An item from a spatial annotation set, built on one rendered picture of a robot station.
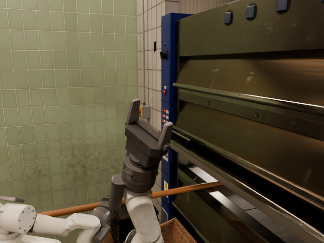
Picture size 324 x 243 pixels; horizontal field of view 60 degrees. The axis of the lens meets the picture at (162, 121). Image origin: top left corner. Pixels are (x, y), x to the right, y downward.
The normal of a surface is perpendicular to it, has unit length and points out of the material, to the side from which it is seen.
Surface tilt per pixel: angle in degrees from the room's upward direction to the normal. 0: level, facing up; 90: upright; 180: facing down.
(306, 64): 70
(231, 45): 90
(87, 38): 90
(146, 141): 24
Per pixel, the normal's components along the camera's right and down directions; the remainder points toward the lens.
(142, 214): 0.35, 0.56
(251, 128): -0.88, -0.26
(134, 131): 0.18, -0.82
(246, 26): -0.93, 0.07
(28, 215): 0.97, 0.05
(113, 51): 0.36, 0.19
